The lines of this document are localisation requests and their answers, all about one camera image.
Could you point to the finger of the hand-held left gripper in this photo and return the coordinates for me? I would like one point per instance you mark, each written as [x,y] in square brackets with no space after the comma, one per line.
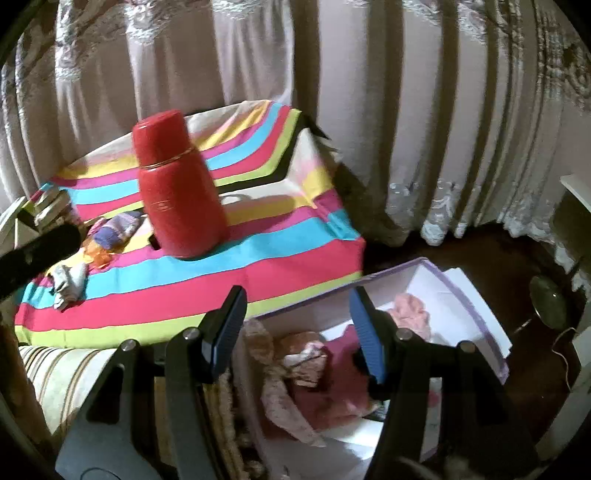
[39,254]

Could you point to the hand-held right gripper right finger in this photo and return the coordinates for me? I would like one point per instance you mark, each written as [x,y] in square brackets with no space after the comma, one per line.
[367,341]

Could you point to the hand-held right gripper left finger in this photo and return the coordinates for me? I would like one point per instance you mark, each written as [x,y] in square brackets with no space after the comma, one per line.
[226,337]

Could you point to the magenta cloth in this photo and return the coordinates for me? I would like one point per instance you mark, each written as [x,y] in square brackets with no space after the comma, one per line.
[341,350]

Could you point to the light blue sock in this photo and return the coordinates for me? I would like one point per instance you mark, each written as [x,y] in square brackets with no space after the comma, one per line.
[69,284]

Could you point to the pink sock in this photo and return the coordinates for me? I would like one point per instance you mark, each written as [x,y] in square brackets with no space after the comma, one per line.
[413,314]

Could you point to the orange organza bag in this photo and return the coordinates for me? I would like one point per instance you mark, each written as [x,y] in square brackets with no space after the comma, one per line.
[99,258]

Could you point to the purple knitted sock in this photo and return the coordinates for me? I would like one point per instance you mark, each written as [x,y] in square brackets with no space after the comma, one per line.
[115,228]

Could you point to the purple cardboard box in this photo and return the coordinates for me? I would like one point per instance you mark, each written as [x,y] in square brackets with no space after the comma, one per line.
[443,286]

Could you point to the white cardboard carton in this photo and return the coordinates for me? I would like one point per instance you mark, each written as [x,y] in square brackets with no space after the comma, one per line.
[16,221]

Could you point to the patterned small box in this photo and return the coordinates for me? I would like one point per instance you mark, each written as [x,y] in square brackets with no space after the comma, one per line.
[48,207]

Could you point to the colourful striped cloth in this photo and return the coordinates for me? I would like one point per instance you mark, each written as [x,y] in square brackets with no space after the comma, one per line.
[184,286]

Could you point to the pink floral cloth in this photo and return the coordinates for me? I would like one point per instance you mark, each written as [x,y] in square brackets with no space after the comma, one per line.
[286,406]

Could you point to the white cardboard lid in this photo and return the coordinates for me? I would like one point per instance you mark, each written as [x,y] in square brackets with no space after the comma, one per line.
[485,332]

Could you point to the striped beige cushion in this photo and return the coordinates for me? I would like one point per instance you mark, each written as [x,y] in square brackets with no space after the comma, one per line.
[60,378]

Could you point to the red thermos flask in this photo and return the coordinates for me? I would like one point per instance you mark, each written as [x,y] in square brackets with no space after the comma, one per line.
[180,207]

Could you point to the round metal stand base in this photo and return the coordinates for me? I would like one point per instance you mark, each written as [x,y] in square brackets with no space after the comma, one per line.
[547,300]

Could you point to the beige embroidered curtain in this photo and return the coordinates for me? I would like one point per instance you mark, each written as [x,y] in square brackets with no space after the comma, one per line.
[369,92]

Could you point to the white shelf board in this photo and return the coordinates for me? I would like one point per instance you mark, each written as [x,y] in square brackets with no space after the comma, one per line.
[577,189]

